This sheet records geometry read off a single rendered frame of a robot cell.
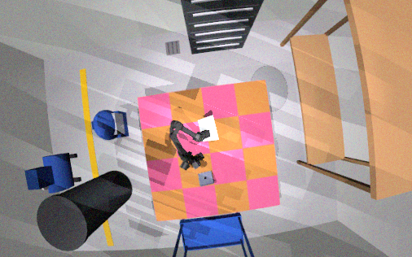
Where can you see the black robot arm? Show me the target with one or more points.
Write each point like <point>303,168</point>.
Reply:
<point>185,157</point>

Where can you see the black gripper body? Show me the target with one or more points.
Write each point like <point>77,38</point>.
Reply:
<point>200,156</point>

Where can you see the grey square panel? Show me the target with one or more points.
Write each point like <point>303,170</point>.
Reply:
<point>205,178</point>

